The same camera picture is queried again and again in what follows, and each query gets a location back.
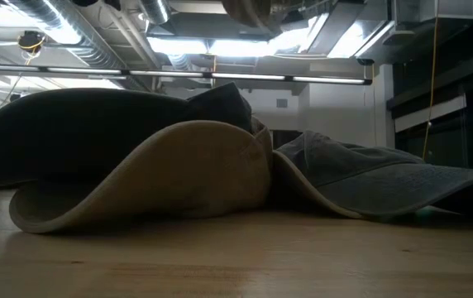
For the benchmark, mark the black cabinet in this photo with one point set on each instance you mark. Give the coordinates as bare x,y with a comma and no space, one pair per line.
286,140

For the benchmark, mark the long LED light bar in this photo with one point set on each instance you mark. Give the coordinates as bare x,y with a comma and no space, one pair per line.
245,76

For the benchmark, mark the large silver ventilation duct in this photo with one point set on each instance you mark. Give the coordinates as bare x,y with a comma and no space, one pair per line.
83,37

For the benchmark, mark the grey wall vent grille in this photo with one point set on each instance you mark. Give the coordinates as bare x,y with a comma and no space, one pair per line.
282,103

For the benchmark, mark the grey-blue baseball cap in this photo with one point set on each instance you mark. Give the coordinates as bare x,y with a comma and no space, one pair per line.
364,174

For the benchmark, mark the ceiling light panel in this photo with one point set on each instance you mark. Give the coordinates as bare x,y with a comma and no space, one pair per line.
220,47

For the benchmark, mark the small silver ventilation duct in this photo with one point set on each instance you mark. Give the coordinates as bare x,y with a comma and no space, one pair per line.
156,10

